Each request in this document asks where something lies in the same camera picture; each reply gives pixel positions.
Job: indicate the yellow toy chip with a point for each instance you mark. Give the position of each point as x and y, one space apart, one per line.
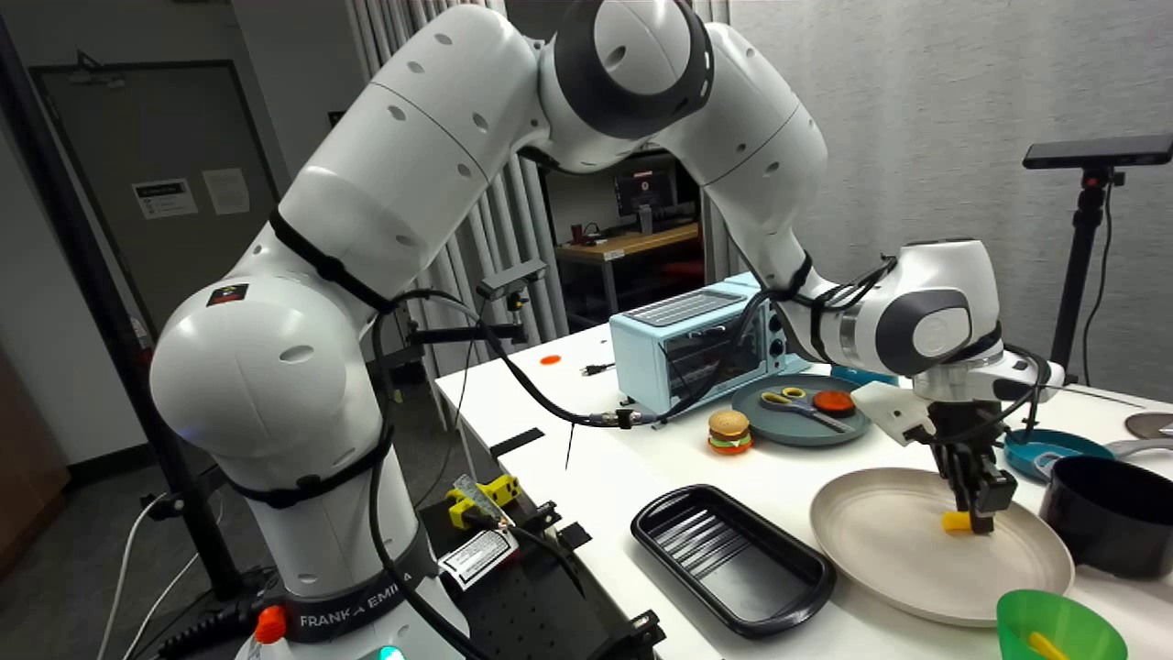
1051 646
955 522

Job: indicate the green plastic cup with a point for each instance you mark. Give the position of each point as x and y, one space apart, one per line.
1094 627

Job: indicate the grey door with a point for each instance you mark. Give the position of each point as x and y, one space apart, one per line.
111 134

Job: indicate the beige round plate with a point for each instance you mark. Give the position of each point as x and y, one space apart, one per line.
903 552

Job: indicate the small orange disc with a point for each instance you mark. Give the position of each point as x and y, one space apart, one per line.
553 360

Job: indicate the silver metal bracket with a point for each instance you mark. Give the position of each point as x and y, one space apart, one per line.
477 558

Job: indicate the small black clip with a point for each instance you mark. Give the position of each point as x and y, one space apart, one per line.
600 363

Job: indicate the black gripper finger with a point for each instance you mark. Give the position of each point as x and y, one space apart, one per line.
963 483
996 490

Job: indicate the black camera tripod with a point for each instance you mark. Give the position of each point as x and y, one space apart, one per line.
1084 270

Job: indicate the toy burger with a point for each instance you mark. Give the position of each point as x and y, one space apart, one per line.
732 426

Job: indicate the light blue toy oven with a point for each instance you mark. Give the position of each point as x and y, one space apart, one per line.
671 343

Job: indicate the black rectangular tray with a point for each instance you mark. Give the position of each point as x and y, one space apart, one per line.
735 554

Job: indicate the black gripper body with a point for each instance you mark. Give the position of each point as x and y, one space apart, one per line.
974 434

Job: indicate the black clamp bar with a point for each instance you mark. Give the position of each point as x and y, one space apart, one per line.
462 330

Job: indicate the blue small bowl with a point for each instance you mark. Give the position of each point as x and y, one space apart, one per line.
1058 456

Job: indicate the black toy pot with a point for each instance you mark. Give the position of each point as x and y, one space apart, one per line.
1113 527

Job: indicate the white paper sign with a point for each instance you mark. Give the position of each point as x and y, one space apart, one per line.
164 198
226 191

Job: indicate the teal toy kettle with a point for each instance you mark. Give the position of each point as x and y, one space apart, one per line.
868 378

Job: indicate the dark grey round plate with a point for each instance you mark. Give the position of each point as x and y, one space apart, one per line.
795 426

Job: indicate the black tape patch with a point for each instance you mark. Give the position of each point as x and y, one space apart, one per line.
516 443

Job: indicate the grey backdrop curtain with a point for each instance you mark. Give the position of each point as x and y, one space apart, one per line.
1040 75

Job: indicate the wooden background table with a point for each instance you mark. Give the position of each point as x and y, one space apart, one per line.
625 244

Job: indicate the yellow clamp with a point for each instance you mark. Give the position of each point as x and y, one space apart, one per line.
490 492

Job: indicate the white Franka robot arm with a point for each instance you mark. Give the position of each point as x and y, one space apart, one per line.
258 367

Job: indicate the white ribbed panel stack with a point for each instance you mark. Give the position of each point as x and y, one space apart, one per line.
516 270

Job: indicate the red toy tomato slice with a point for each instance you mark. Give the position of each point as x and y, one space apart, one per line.
836 402

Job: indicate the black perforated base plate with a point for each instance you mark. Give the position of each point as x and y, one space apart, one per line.
538 609

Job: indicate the white bottle orange cap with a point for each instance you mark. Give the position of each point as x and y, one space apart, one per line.
272 625

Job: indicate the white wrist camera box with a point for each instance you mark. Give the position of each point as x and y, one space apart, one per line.
915 417

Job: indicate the small grey toy utensil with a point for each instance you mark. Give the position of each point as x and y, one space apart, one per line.
788 395

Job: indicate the black camera bar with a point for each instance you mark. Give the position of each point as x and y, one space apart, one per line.
1101 148

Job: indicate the black stand post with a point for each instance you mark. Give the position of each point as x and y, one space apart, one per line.
92 262

